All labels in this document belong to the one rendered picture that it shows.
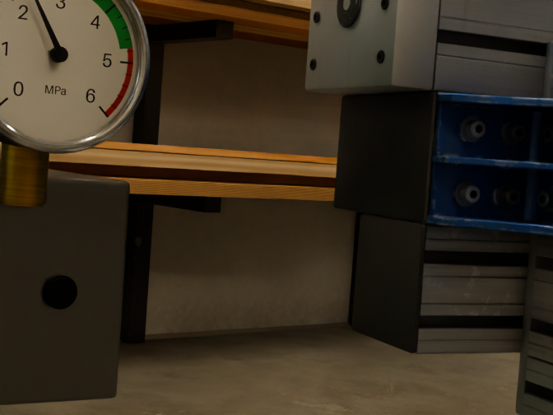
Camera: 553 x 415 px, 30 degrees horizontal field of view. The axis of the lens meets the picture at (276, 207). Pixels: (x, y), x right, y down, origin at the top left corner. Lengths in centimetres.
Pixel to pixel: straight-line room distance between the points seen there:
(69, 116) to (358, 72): 42
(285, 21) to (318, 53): 224
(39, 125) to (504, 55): 46
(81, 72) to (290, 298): 343
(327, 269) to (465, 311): 313
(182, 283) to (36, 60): 314
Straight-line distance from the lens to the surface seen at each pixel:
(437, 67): 71
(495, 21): 74
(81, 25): 34
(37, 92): 34
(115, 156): 272
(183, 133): 341
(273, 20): 300
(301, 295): 379
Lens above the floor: 63
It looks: 3 degrees down
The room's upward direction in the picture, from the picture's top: 4 degrees clockwise
